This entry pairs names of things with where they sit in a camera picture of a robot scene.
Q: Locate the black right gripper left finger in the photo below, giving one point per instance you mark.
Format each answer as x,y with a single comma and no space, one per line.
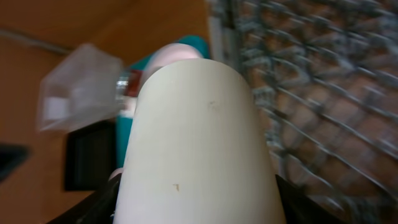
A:
97,208

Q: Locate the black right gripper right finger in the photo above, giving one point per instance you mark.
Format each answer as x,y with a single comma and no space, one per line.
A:
299,209

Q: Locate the cream white cup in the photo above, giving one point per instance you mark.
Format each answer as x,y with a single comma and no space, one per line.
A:
197,152

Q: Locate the pink round plate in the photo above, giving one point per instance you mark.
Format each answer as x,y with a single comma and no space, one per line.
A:
167,55

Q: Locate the grey dishwasher rack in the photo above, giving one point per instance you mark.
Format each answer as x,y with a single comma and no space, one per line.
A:
324,77

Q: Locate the clear plastic container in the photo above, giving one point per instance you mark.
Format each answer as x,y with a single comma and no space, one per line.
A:
79,91

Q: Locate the red silver wrapper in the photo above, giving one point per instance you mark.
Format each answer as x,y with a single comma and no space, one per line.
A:
129,83

